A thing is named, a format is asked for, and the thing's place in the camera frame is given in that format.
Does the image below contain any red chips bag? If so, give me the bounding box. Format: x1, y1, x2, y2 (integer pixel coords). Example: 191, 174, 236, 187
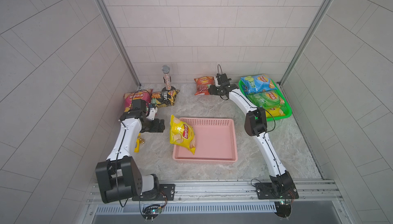
194, 76, 215, 96

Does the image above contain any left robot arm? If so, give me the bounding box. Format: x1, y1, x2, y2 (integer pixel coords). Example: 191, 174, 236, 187
95, 108, 165, 204

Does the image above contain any right corner aluminium post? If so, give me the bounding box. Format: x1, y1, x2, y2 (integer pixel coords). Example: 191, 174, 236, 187
278, 0, 334, 86

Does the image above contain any green cucumber chips bag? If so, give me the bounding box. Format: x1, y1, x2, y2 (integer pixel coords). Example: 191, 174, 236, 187
247, 90, 285, 110

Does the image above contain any magenta chips bag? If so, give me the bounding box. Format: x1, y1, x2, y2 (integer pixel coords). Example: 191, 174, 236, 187
124, 89, 153, 112

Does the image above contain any pink plastic basket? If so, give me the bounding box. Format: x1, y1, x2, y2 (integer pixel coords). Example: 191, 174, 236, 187
173, 117, 238, 164

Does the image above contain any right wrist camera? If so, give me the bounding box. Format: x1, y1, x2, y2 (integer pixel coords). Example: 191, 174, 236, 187
215, 73, 231, 86

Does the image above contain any yellow chips bag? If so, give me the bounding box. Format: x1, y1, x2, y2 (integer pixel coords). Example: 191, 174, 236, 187
169, 115, 196, 154
266, 108, 287, 118

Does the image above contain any left corner aluminium post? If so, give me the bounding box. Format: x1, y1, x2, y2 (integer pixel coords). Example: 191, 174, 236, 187
94, 0, 141, 87

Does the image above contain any circuit board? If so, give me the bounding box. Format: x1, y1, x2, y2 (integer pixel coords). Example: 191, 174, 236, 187
140, 204, 166, 222
274, 201, 292, 219

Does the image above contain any left circuit board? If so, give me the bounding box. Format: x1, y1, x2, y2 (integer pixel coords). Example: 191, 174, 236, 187
140, 204, 166, 222

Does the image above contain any right circuit board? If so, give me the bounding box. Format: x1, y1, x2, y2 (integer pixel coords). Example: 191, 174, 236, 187
274, 201, 292, 219

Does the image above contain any light blue chips bag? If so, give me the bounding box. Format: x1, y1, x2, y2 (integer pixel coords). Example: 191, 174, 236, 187
241, 74, 276, 94

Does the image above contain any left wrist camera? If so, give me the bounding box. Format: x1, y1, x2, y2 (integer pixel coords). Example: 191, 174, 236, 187
130, 99, 158, 121

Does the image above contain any corner aluminium post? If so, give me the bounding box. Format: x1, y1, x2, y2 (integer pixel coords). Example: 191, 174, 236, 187
278, 0, 334, 86
94, 0, 141, 87

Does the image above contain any yellow plastic triangle frame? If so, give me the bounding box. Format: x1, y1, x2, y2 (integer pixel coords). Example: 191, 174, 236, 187
134, 133, 141, 153

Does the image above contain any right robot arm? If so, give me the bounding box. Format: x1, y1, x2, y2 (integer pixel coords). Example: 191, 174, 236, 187
209, 82, 299, 200

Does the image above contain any glitter microphone on stand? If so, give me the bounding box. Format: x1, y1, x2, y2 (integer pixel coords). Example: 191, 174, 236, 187
162, 65, 176, 91

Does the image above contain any green plastic basket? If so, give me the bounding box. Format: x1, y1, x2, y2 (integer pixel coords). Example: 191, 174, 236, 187
238, 80, 292, 122

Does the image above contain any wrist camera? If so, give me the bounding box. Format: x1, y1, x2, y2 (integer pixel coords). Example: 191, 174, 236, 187
215, 73, 231, 86
130, 99, 158, 121

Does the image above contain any brass knob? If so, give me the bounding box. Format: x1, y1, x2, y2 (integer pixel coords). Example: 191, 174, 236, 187
138, 137, 145, 144

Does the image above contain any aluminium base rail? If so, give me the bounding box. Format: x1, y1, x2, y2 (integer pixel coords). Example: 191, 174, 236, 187
83, 180, 347, 220

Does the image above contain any black snack bag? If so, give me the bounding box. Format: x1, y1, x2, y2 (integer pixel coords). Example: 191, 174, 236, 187
151, 89, 180, 108

